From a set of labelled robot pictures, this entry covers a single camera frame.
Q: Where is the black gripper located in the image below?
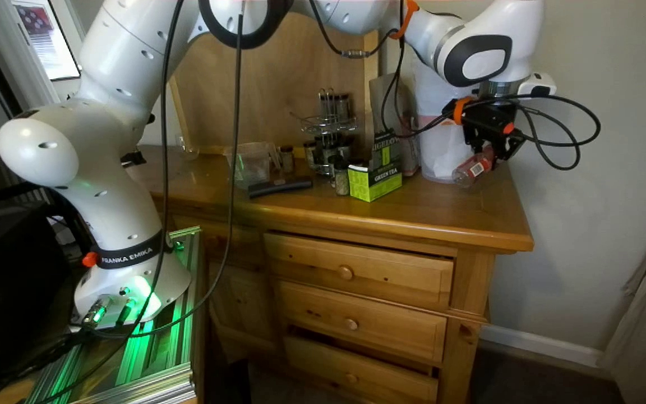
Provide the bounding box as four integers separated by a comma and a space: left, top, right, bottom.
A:
456, 96, 525, 167

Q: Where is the red capped spice bottle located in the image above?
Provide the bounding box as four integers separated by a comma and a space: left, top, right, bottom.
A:
456, 149, 498, 185

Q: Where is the white plastic bag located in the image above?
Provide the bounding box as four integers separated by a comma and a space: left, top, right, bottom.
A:
413, 70, 481, 183

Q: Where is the wooden dresser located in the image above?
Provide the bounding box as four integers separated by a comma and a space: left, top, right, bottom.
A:
123, 142, 535, 404

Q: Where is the brown paper bag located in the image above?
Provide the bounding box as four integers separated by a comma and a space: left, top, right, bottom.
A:
368, 73, 420, 178

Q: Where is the green tea box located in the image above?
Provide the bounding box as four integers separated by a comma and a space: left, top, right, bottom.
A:
346, 138, 405, 205

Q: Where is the wooden dresser drawer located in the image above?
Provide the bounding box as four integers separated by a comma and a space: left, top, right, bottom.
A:
283, 332, 442, 404
263, 231, 456, 311
276, 282, 451, 366

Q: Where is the black remote control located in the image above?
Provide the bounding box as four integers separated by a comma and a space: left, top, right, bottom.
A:
244, 175, 317, 201

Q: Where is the wooden backboard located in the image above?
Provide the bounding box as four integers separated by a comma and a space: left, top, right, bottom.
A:
168, 12, 382, 156

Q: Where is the clear plastic measuring jug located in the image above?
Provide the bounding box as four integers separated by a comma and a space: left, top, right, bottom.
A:
230, 142, 281, 190

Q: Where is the black box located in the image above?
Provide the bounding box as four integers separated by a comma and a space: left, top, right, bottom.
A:
0, 187, 78, 378

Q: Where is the black looped gripper cable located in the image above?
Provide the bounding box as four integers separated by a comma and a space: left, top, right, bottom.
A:
512, 92, 604, 174

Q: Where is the wire spice rack with jars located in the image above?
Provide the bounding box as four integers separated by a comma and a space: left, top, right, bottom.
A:
303, 89, 363, 180

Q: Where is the aluminium extrusion base frame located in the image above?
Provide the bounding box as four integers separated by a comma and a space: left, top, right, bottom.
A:
0, 224, 204, 404

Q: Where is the white door frame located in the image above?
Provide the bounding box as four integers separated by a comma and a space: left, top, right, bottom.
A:
0, 0, 90, 116

